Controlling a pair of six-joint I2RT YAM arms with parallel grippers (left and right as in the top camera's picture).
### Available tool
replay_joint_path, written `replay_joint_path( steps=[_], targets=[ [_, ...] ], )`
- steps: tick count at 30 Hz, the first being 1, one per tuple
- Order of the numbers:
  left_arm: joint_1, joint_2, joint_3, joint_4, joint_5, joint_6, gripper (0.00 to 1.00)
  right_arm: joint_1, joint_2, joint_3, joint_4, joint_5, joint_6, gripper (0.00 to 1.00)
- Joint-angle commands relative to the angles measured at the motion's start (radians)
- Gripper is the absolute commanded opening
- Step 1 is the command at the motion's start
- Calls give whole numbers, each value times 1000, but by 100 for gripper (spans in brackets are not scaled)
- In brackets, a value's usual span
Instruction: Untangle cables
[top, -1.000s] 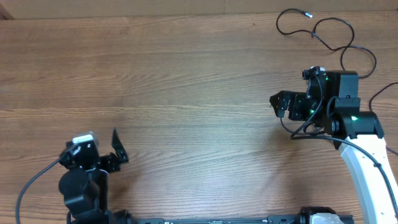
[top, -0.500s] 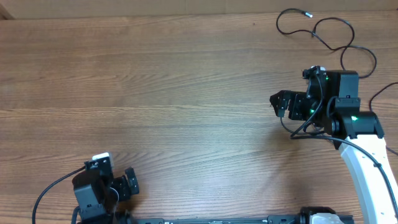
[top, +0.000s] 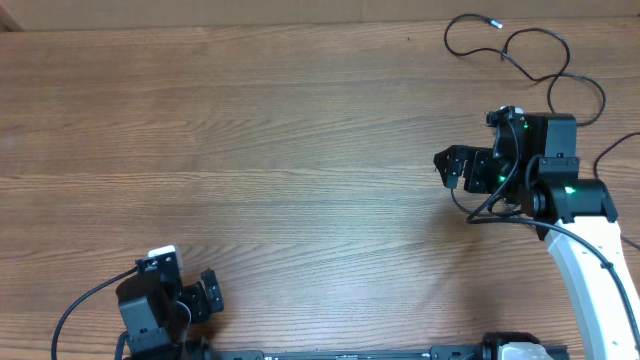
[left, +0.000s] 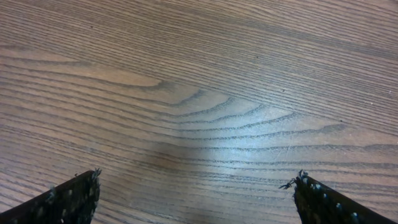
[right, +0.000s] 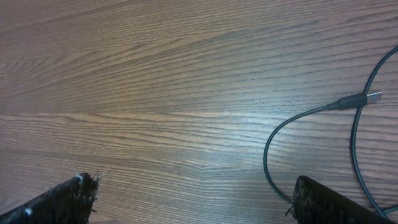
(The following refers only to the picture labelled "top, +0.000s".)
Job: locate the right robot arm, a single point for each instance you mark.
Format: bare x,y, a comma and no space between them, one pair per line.
530,176

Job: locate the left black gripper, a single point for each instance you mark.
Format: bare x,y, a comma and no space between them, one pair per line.
198,307

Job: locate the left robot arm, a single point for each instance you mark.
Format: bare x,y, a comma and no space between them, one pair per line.
158,315

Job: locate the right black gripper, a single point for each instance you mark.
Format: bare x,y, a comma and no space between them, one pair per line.
475,161

